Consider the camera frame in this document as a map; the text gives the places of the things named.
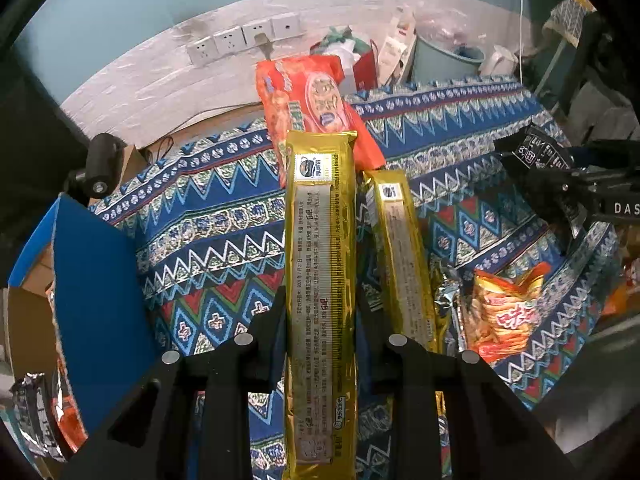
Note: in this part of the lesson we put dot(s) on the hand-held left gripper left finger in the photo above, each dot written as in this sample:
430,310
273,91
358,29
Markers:
270,355

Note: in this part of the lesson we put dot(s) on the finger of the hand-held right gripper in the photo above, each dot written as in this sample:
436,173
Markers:
560,182
605,154

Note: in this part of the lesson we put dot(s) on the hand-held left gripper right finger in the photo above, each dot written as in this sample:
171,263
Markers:
372,360

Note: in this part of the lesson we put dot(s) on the gold biscuit packet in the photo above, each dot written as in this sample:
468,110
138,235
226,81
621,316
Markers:
320,310
405,260

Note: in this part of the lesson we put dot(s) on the orange and green snack bag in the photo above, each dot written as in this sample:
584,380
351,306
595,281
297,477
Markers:
625,290

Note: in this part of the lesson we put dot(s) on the long silver snack packet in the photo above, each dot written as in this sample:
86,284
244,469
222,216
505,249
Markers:
447,300

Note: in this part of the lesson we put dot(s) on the orange yellow snack bag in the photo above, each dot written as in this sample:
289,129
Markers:
505,315

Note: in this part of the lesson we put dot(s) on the blue cardboard box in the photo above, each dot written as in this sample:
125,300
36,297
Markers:
100,300

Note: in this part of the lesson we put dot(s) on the orange and black snack bag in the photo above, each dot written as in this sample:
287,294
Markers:
70,410

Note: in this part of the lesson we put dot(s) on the large orange biscuit packet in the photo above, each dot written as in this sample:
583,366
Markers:
310,100

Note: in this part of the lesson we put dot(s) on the grey cloth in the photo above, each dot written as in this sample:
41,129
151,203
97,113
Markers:
605,115

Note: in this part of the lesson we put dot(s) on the patterned hanging cloth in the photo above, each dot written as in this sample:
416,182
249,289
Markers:
572,17

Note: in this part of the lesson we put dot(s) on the patterned blue blanket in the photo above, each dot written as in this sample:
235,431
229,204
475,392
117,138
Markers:
200,220

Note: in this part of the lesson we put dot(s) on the light blue bin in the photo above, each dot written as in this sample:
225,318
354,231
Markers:
440,65

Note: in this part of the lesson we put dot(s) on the clear plastic bin liner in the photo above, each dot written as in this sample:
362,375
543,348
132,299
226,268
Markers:
445,30

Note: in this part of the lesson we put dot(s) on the white paper packaging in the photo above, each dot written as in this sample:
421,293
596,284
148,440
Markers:
395,50

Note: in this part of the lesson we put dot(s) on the red and white bag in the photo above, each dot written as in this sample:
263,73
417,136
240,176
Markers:
365,67

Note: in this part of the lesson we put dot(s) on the black cylindrical device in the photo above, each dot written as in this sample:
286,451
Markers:
102,165

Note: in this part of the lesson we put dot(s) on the black cloth cover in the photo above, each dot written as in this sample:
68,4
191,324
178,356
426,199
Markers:
30,160

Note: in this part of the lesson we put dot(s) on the white wall socket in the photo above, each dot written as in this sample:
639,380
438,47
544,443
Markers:
250,32
286,25
202,52
230,43

